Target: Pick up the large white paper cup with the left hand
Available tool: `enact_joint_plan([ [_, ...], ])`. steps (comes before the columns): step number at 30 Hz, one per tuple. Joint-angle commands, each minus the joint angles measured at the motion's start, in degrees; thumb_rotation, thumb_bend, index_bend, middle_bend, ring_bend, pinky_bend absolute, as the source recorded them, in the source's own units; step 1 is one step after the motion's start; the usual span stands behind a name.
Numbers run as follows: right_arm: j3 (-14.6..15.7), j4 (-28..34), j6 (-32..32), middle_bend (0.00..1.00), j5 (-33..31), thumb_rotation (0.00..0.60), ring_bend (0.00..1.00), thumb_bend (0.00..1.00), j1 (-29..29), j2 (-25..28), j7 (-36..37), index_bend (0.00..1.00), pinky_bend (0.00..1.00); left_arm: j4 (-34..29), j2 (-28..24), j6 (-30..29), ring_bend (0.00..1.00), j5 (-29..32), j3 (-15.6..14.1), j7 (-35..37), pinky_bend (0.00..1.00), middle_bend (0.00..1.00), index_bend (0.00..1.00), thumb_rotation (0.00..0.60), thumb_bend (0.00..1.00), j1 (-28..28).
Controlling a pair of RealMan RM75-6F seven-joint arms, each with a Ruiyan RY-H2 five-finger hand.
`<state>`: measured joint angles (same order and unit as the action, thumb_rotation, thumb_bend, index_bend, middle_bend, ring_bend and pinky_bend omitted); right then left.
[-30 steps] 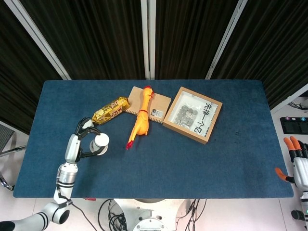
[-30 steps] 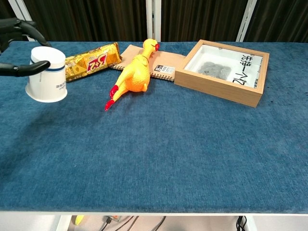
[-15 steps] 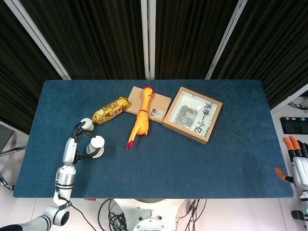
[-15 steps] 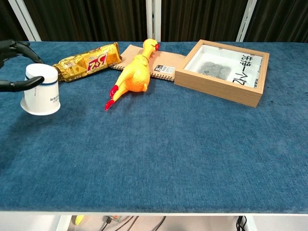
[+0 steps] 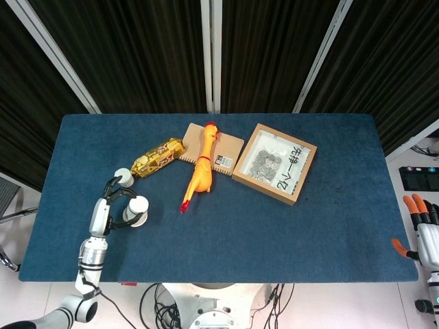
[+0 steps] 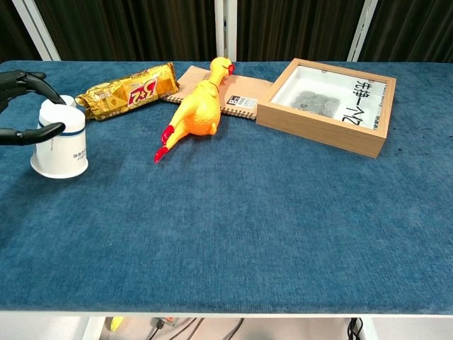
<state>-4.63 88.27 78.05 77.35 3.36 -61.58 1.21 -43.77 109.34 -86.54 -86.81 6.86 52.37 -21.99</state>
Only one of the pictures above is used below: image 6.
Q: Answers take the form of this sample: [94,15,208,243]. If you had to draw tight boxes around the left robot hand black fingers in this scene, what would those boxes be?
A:
[0,69,67,147]

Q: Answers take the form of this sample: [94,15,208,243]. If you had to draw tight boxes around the white paper cup blue logo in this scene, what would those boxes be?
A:
[30,105,89,179]

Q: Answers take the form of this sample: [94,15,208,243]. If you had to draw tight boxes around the plain white paper cup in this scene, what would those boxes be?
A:
[41,94,78,109]

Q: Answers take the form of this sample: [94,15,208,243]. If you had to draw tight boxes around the gold biscuit packet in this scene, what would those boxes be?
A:
[74,62,180,122]

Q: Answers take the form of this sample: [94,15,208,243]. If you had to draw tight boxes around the dark pleated curtain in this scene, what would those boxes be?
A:
[0,0,453,63]

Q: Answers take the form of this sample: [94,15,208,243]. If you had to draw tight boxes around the yellow rubber chicken toy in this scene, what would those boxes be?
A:
[153,56,236,164]

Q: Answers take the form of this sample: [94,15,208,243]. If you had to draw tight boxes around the kraft spiral notebook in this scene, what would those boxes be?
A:
[162,64,275,122]

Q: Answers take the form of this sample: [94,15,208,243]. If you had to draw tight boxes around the white table leg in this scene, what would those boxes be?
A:
[81,316,107,340]
[360,317,380,340]

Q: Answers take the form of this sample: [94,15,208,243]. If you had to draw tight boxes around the blue velvet table cloth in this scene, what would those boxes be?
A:
[0,59,453,315]

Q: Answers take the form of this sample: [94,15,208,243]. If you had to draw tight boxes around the orange grey plug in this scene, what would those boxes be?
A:
[151,317,178,329]

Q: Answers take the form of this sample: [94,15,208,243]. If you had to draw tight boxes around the pile of grey coins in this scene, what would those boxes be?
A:
[292,89,341,116]

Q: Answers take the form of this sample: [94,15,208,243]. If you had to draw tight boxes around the white card black characters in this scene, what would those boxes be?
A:
[341,76,386,131]

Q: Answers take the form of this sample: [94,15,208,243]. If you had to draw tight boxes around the white slanted frame post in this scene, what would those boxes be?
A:
[346,0,379,63]
[12,0,62,62]

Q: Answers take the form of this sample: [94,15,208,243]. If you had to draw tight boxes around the white upright frame post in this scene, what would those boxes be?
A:
[214,0,237,62]

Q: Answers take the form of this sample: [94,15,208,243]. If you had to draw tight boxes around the black cable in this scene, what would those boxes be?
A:
[147,317,206,340]
[224,317,245,340]
[346,317,365,340]

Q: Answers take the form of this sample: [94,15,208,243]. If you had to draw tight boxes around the wooden shadow box frame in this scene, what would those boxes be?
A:
[256,57,397,159]

